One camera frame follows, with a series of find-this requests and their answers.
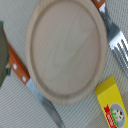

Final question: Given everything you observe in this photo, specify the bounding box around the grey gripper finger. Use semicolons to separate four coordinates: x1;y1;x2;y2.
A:
0;21;11;88

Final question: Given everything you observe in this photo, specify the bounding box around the yellow butter box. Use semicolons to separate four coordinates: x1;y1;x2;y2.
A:
95;76;128;128

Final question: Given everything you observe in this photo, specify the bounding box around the round wooden plate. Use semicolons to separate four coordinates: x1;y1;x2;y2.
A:
25;0;107;105

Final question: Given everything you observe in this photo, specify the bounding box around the wooden handled knife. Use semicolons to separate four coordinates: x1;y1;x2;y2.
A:
8;45;65;128

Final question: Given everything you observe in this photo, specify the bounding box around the wooden handled fork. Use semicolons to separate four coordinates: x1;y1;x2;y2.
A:
92;0;128;78

